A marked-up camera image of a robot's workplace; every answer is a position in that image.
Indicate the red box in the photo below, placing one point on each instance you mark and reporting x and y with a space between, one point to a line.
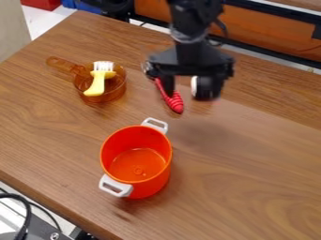
41 3

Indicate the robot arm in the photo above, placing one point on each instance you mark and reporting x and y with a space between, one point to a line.
193 18

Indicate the blue box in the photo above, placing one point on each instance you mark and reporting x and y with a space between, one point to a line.
77 4

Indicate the clear orange measuring cup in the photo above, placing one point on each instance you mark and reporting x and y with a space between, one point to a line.
106 89

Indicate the yellow brush with white bristles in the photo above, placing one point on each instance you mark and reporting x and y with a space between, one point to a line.
99 82

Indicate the red toy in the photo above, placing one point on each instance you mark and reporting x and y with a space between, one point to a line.
174 101

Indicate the black and white toy sushi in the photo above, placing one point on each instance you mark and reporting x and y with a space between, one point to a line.
207 88

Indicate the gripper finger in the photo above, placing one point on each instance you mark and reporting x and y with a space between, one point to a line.
168 86

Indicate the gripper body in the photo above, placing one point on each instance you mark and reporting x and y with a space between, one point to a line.
190 61

